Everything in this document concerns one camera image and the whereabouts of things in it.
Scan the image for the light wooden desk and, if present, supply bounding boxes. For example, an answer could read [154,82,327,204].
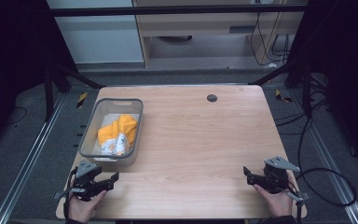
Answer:
[131,0,310,68]

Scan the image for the dark curtain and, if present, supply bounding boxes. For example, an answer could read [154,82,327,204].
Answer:
[0,0,79,158]
[283,0,358,174]

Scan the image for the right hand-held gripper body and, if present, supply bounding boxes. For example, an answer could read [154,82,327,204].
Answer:
[259,156,310,203]

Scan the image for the thin black floor cable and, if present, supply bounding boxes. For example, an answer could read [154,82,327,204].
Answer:
[5,105,28,127]

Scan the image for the yellow and black tape strip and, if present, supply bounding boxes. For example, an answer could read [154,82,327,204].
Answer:
[274,89,293,104]
[76,91,89,109]

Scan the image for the white cabinet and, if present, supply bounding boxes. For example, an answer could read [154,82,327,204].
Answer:
[46,0,145,65]

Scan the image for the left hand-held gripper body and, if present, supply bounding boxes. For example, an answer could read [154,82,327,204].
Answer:
[53,159,109,203]

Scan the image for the black metal stand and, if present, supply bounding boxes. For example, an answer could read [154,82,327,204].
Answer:
[247,57,315,119]
[42,57,106,123]

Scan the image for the black floor cables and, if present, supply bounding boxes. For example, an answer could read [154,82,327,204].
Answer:
[274,74,334,136]

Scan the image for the black horizontal frame bar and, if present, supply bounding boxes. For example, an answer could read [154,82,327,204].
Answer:
[48,4,310,18]

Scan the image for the grey plastic basket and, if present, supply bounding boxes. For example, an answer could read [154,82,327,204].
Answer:
[77,97,145,167]

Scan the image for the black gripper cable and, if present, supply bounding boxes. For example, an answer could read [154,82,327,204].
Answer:
[62,166,79,220]
[293,116,358,208]

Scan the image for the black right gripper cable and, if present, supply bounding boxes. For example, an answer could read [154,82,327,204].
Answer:
[293,116,358,208]

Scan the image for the black hanging cables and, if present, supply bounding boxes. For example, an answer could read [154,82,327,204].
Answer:
[249,11,291,67]

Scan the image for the person's left hand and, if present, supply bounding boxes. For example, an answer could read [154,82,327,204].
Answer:
[67,179,108,224]

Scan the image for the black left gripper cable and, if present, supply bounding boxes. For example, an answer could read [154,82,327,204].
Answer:
[62,166,79,220]

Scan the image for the yellow and white cloth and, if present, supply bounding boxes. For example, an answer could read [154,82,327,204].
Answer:
[97,114,139,157]

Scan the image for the person's right hand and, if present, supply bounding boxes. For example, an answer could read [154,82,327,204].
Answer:
[253,174,295,218]

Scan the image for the aluminium floor rail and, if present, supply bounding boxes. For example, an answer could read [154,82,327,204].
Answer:
[288,88,358,224]
[0,92,67,224]

